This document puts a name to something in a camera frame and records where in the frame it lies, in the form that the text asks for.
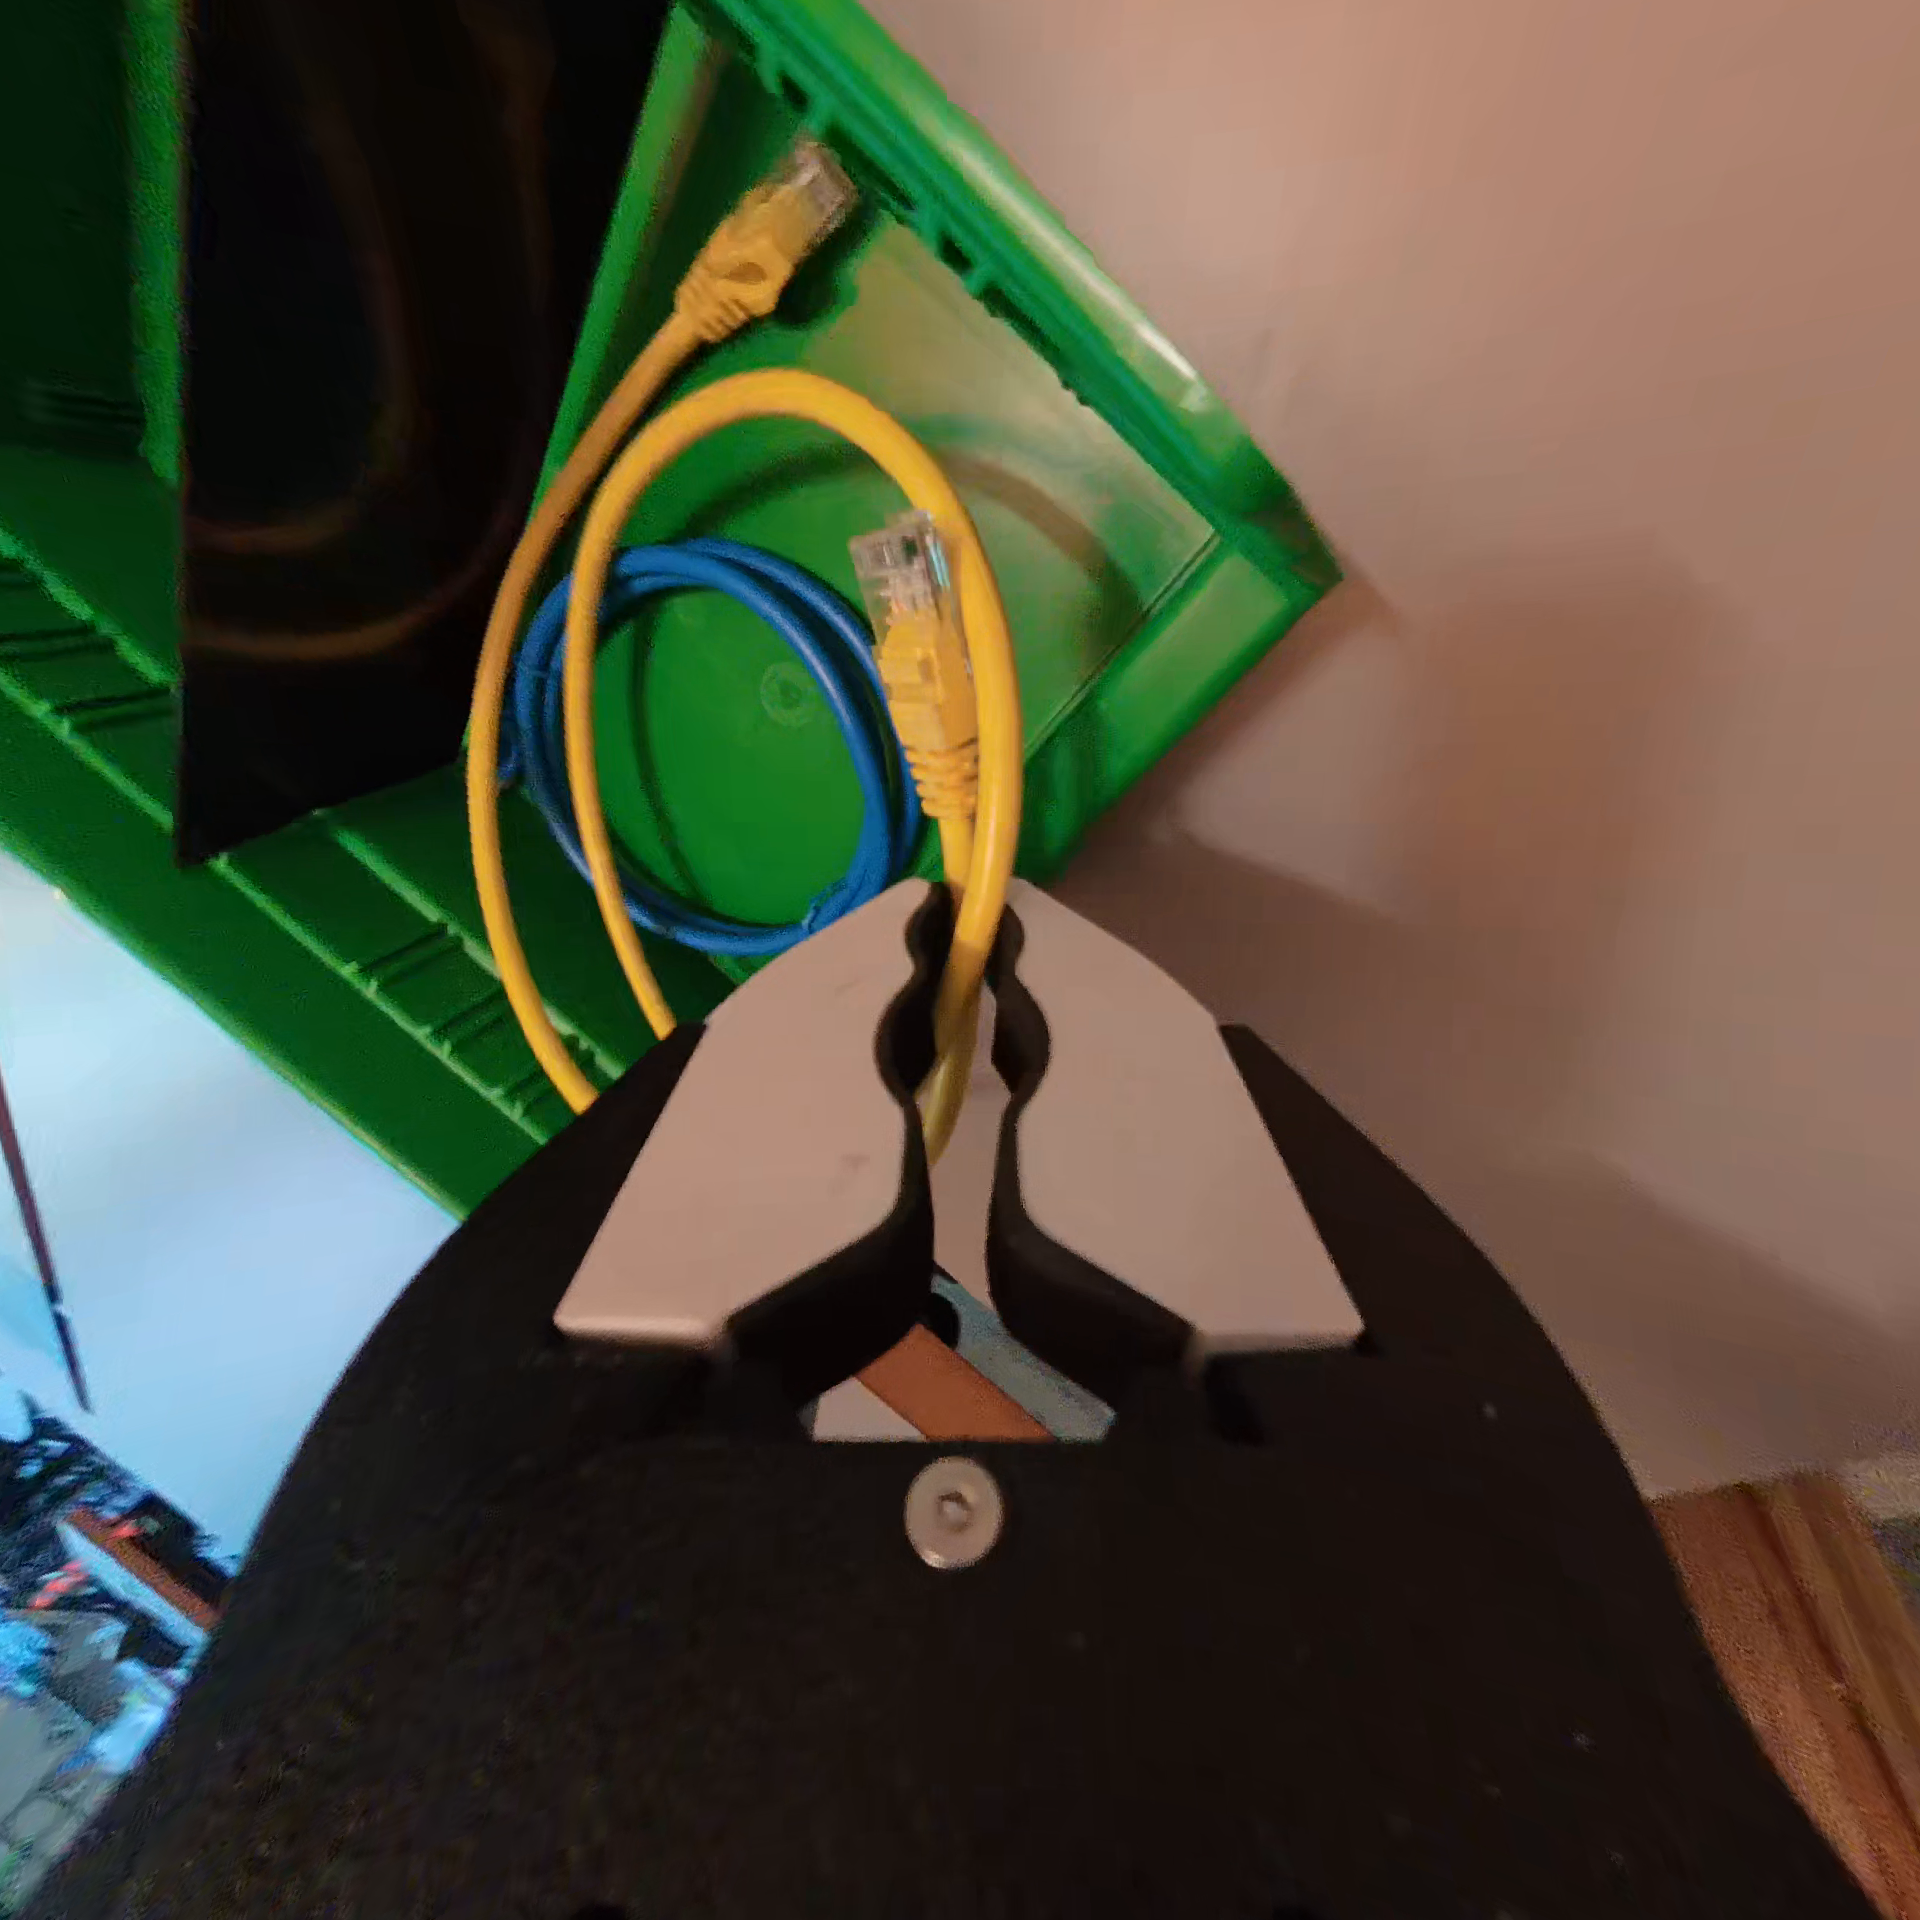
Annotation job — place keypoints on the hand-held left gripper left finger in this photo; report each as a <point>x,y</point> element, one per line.
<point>751,1171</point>

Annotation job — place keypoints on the green plastic bin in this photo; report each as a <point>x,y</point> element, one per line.
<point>990,390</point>

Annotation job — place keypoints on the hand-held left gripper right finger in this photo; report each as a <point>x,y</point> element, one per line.
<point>1186,1171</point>

